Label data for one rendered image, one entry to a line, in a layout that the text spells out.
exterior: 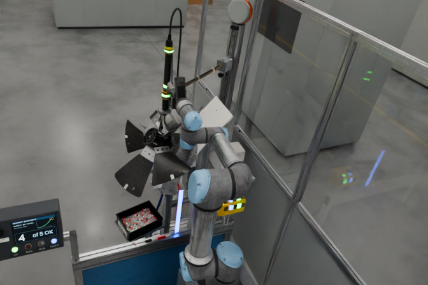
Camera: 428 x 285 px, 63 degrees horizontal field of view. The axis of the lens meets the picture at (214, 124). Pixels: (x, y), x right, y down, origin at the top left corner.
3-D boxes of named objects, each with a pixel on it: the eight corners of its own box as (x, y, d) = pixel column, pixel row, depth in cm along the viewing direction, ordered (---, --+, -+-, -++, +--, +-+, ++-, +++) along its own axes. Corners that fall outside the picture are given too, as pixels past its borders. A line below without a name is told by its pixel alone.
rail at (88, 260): (229, 226, 215) (231, 217, 210) (232, 231, 212) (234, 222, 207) (72, 266, 179) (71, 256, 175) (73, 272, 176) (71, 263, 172)
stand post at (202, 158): (190, 241, 296) (206, 130, 233) (193, 249, 289) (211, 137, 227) (185, 242, 294) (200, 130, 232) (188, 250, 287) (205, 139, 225)
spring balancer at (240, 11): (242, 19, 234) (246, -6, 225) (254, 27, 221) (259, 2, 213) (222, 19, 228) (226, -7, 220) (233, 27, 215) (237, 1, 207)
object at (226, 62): (223, 66, 239) (225, 54, 235) (232, 69, 237) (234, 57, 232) (215, 70, 231) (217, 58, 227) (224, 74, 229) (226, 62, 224)
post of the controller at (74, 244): (79, 255, 176) (75, 229, 165) (79, 260, 174) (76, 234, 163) (72, 257, 175) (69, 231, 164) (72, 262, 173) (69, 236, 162)
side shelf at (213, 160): (232, 151, 272) (233, 147, 270) (254, 181, 245) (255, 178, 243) (204, 155, 262) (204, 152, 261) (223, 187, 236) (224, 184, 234)
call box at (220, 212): (235, 200, 208) (238, 187, 202) (243, 212, 200) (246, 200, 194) (211, 206, 201) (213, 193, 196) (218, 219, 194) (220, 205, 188)
